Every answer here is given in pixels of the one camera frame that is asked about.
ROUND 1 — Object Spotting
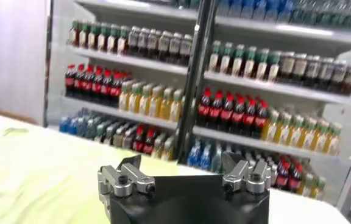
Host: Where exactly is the clear green water bottle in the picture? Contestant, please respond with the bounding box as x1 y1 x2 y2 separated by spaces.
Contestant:
85 117 98 140
76 117 88 138
211 145 224 173

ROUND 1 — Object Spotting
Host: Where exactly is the white metal cooler shelf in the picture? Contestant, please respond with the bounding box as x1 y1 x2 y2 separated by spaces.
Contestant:
68 45 192 75
61 96 179 130
214 16 351 46
74 0 198 21
205 71 351 105
193 126 327 161

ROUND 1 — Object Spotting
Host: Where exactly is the light green t-shirt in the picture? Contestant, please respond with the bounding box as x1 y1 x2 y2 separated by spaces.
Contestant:
0 115 194 224

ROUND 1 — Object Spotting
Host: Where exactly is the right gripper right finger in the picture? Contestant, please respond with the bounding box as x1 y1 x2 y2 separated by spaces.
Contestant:
221 150 272 195

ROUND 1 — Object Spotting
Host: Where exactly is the blue label water bottle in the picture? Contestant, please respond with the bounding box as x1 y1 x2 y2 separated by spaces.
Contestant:
199 143 213 170
58 115 71 133
68 117 80 136
186 139 202 167

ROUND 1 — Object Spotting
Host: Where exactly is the yellow green tea bottle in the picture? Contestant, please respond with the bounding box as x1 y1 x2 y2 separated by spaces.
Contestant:
161 136 176 161
286 114 305 148
159 87 174 121
151 133 166 159
128 82 142 114
310 176 327 200
149 86 163 118
299 117 317 150
311 120 331 153
274 112 293 145
169 89 185 123
138 84 152 116
118 81 132 112
324 122 343 156
297 172 316 197
262 109 280 143

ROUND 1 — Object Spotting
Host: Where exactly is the red cap cola bottle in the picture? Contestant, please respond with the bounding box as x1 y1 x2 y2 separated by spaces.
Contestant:
73 64 85 99
90 68 104 103
142 128 157 155
100 70 113 105
287 161 303 192
132 125 146 153
65 63 77 97
196 88 212 127
82 66 94 101
109 72 123 108
253 100 270 140
208 90 224 130
219 92 235 132
230 94 246 135
275 158 291 188
242 97 258 137

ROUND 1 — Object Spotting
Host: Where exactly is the dark bottle beige label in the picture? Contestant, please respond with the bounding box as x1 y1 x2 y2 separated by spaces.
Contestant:
268 163 278 186
122 127 137 150
290 53 308 86
112 125 126 148
277 51 296 85

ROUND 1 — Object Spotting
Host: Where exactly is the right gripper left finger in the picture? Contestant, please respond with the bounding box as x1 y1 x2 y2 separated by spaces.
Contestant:
97 153 157 198

